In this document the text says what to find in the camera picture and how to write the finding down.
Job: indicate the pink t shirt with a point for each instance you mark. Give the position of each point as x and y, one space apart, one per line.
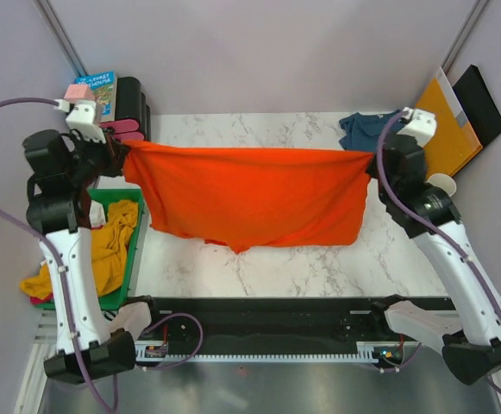
37 301

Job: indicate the blue folded t shirt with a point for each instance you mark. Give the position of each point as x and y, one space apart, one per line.
362 132

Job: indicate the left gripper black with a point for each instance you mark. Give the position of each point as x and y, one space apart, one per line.
115 153

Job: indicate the blue paperback book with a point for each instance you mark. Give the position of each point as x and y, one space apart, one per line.
103 86

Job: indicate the yellow t shirt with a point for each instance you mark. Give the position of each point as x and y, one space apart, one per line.
109 253

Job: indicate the orange t shirt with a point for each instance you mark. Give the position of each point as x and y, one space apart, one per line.
245 197

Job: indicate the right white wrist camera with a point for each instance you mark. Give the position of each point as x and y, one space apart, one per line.
419 124

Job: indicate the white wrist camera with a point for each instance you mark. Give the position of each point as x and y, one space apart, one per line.
85 117
419 124

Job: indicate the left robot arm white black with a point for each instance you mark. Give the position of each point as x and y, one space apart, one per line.
64 166

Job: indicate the pink cube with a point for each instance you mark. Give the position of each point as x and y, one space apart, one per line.
77 92

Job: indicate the white cable duct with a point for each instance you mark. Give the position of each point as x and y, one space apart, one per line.
155 352

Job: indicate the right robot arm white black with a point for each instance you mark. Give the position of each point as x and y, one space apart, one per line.
470 344

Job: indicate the orange folder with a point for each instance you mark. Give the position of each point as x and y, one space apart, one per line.
454 143

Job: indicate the black flat box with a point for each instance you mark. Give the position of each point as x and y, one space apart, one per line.
478 105

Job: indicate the green plastic bin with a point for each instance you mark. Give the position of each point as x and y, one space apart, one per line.
105 197

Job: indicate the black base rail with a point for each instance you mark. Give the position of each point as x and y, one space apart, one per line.
267 326

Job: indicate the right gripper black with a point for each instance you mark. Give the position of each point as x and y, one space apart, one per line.
372 169

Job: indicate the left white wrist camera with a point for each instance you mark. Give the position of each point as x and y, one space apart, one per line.
85 117

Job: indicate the yellow mug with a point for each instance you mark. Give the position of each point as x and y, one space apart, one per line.
444 182

